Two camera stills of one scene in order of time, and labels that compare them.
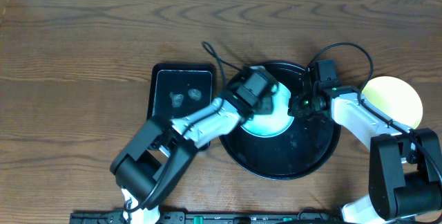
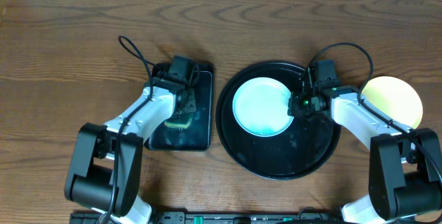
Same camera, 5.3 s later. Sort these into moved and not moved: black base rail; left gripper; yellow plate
Moved: left gripper
Not moved: black base rail; yellow plate
